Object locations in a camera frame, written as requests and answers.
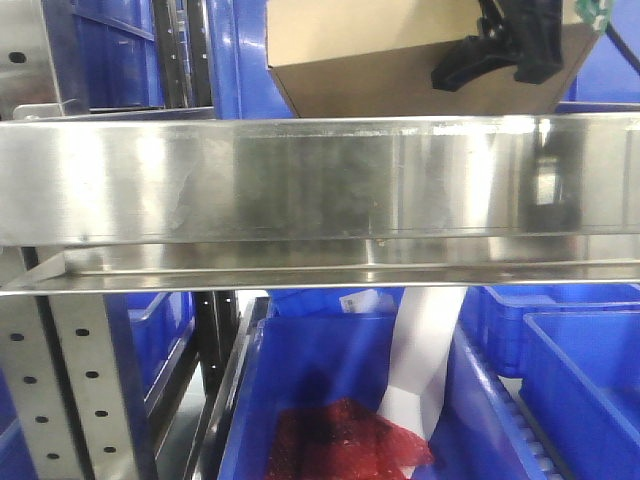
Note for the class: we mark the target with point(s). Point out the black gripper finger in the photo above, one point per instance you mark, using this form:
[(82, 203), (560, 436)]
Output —
[(471, 58)]

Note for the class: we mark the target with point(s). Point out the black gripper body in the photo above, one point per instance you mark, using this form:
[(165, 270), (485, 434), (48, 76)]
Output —
[(524, 34)]

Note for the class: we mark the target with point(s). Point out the tall brown cardboard box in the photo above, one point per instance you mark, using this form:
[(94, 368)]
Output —
[(375, 58)]

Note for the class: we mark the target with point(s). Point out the stainless steel shelf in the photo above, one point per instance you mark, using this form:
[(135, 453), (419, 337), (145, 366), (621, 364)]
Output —
[(152, 202)]

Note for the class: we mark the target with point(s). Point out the perforated steel shelf upright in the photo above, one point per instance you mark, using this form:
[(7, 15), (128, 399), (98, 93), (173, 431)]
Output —
[(71, 368)]

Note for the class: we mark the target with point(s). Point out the green circuit board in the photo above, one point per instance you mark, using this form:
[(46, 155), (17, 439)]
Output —
[(595, 13)]

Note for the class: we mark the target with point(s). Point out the white paper strip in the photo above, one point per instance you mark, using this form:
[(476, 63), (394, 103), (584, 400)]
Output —
[(422, 337)]

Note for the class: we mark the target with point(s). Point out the large blue plastic bin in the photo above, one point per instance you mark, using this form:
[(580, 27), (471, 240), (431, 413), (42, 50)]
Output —
[(315, 360)]

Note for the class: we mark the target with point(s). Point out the blue bin right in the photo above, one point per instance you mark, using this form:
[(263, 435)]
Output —
[(575, 350)]

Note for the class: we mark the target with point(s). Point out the blue bin upper left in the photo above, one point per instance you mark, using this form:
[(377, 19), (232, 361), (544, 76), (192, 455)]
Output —
[(100, 52)]

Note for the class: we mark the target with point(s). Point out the red mesh bag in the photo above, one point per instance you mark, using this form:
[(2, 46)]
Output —
[(343, 440)]

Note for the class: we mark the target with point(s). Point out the blue bin lower left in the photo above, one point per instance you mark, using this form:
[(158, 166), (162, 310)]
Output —
[(158, 321)]

